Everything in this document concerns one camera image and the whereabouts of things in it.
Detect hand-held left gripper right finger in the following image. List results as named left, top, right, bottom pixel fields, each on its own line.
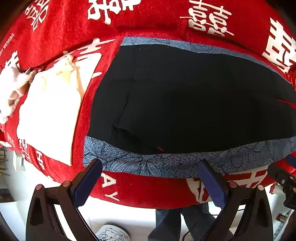
left=197, top=159, right=274, bottom=241

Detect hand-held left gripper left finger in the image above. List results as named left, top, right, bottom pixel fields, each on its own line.
left=25, top=158, right=103, bottom=241

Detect black and blue patterned pants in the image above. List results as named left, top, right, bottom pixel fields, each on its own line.
left=83, top=37, right=296, bottom=178

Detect person's legs in jeans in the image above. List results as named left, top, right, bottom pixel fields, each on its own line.
left=148, top=203, right=234, bottom=241

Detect white cartoon printed item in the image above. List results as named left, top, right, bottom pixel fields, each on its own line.
left=96, top=224, right=130, bottom=241

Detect small white box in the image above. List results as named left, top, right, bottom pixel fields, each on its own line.
left=13, top=153, right=26, bottom=172

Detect cream folded cloth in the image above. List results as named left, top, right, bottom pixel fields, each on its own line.
left=17, top=54, right=85, bottom=166

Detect white pink fluffy cloth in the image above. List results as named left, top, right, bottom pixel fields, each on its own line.
left=0, top=62, right=35, bottom=124

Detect red printed blanket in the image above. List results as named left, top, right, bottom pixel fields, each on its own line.
left=0, top=0, right=296, bottom=209

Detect black cable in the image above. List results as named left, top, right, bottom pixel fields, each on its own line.
left=181, top=209, right=245, bottom=241

